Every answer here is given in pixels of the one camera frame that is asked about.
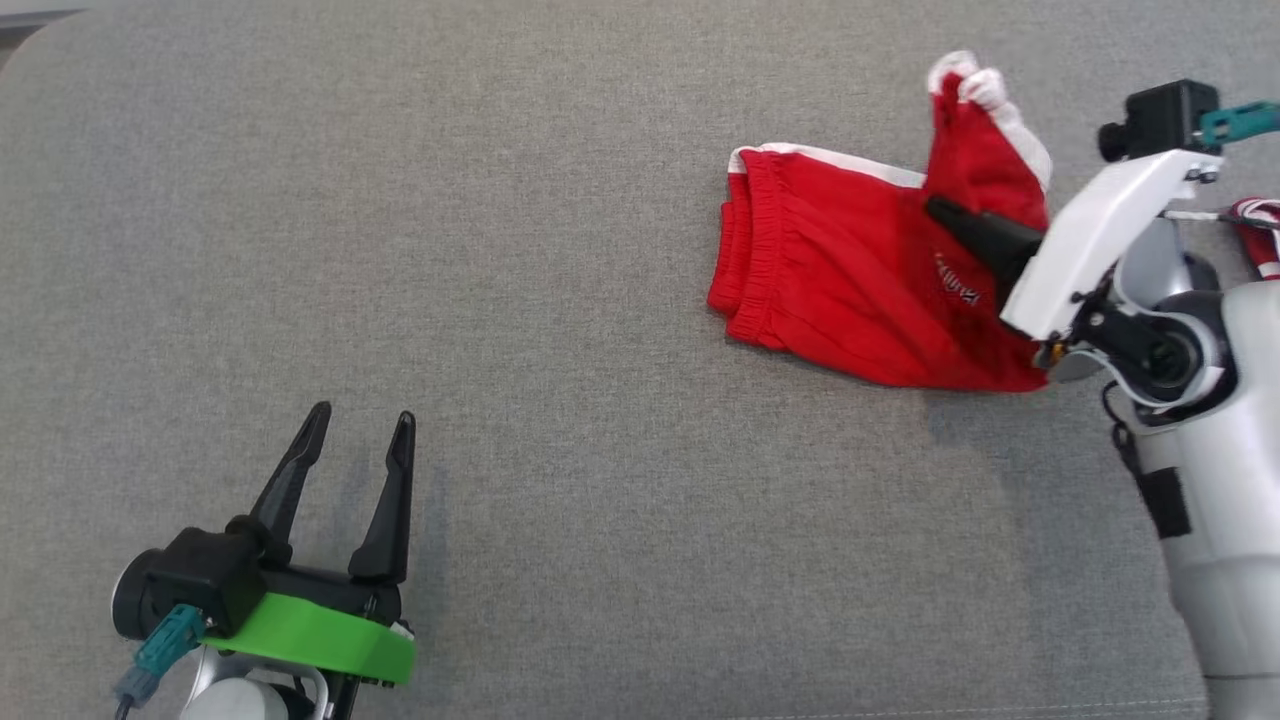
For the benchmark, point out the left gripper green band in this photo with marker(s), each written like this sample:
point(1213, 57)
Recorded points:
point(320, 640)

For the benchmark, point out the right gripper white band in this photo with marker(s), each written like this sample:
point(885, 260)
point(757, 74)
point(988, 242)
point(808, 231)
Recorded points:
point(1100, 235)

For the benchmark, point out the red shorts with white stripe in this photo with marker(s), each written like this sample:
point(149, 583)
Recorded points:
point(850, 270)

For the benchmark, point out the red shirt with white sleeves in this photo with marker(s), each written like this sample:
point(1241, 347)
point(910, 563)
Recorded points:
point(1262, 235)

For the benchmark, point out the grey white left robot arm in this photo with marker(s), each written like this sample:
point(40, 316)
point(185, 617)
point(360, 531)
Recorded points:
point(240, 695)

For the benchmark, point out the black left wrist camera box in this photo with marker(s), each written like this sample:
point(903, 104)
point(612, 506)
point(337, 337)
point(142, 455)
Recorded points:
point(205, 575)

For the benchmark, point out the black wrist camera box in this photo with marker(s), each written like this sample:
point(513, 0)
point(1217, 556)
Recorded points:
point(1165, 115)
point(205, 575)

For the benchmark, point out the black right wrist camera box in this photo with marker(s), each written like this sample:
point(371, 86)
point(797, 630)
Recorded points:
point(1165, 115)

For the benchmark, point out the teal left camera connector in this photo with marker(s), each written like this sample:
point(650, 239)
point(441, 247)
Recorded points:
point(165, 645)

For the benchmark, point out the teal camera connector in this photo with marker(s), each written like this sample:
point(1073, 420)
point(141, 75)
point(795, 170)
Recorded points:
point(1240, 120)
point(165, 645)

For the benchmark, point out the teal right camera connector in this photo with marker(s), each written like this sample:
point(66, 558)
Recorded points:
point(1240, 120)

